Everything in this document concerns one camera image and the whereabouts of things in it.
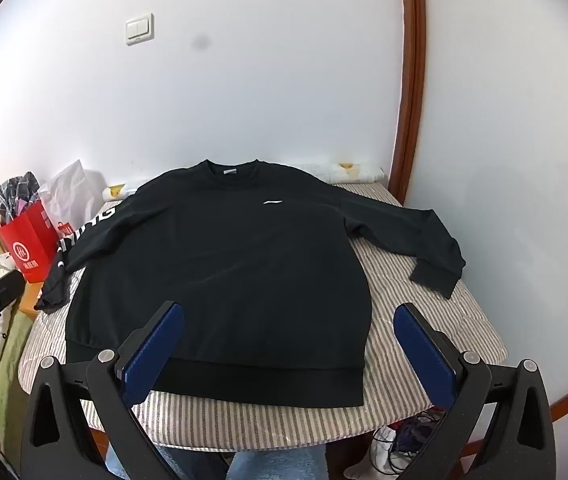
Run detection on red paper bag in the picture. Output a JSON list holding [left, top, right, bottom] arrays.
[[0, 202, 64, 285]]

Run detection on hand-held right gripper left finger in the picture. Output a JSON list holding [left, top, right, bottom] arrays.
[[20, 301, 185, 480]]

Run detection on white light switch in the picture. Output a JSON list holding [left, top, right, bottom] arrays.
[[124, 12, 155, 47]]

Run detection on green cloth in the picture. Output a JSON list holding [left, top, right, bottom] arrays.
[[0, 305, 39, 441]]

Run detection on white plastic bag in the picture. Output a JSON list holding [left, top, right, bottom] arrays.
[[38, 159, 114, 241]]

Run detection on wooden nightstand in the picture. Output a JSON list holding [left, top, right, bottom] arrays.
[[18, 280, 45, 317]]

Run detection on person's blue jeans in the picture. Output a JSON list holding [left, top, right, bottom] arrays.
[[106, 440, 329, 480]]

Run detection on brown wooden door frame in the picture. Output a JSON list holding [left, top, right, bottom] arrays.
[[389, 0, 568, 423]]

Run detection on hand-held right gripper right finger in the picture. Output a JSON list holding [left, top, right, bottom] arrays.
[[394, 302, 557, 480]]

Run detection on white duck print cloth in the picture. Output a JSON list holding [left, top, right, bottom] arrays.
[[104, 161, 385, 201]]

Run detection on tangled dark cables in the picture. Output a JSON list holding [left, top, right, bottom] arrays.
[[388, 407, 447, 477]]

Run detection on black sweatshirt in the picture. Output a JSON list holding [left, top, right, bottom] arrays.
[[34, 159, 466, 408]]

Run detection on plaid cloth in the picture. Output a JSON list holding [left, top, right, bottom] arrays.
[[0, 172, 42, 226]]

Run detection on striped bed cover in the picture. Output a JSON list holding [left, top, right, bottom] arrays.
[[18, 180, 507, 448]]

